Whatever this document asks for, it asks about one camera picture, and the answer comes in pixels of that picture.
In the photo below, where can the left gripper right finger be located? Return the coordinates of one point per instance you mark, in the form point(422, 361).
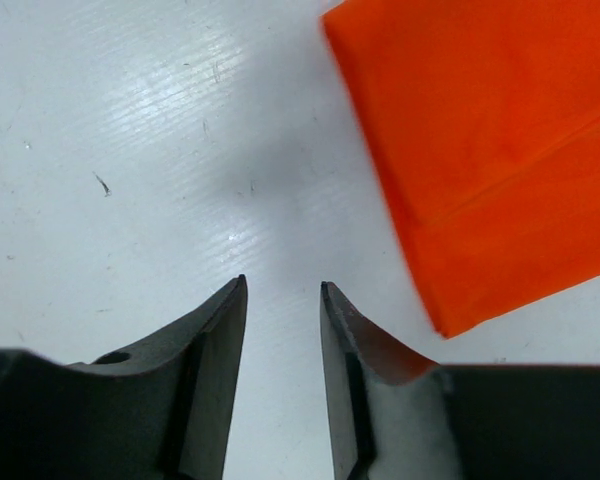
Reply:
point(395, 414)

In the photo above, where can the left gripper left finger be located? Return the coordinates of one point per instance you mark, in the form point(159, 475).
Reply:
point(159, 408)

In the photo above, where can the orange t shirt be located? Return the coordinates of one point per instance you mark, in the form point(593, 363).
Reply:
point(482, 119)

